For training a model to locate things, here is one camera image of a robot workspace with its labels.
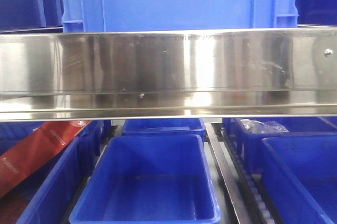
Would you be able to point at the blue center rear bin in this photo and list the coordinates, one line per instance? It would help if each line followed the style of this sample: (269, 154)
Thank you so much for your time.
(149, 127)

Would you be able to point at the steel shelf divider rail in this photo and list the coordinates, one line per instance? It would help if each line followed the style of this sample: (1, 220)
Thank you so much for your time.
(233, 208)

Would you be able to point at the blue right front bin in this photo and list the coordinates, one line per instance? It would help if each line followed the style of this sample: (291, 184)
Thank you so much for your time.
(300, 179)

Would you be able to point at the blue bin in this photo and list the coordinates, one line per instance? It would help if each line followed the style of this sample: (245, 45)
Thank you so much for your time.
(300, 179)
(155, 179)
(149, 127)
(45, 195)
(250, 146)

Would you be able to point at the blue right rear bin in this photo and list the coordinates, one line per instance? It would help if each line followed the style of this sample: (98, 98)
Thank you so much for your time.
(250, 146)

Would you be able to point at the black roller track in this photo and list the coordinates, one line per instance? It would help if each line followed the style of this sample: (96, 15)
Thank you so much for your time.
(255, 198)

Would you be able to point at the blue left bin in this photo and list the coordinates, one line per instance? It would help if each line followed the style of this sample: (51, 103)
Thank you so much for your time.
(45, 195)

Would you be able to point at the stainless steel shelf beam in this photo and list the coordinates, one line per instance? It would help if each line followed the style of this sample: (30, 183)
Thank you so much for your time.
(167, 74)

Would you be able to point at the dark blue upper left crate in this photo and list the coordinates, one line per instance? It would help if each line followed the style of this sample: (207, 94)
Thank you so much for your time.
(27, 14)

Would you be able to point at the red paper package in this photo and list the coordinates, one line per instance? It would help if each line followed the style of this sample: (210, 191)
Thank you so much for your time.
(34, 151)

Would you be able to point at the clear plastic bag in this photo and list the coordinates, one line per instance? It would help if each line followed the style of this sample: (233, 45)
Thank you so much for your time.
(255, 126)

